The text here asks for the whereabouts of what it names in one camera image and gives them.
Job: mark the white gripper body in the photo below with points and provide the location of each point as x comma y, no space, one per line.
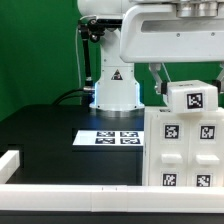
153,33

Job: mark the white block with marker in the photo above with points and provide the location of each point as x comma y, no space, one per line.
191,96

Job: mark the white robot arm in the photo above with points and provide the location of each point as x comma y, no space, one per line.
117,90

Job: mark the white front fence rail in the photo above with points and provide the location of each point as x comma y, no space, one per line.
16,197

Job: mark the white left fence piece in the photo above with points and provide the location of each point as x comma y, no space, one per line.
9,163

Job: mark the white cabinet box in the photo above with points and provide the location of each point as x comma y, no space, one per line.
164,113

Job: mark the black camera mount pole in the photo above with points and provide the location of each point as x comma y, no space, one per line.
87,50

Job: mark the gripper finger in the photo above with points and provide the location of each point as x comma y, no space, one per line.
219,81
160,85

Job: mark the white marker base plate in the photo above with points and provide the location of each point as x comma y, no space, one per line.
108,138

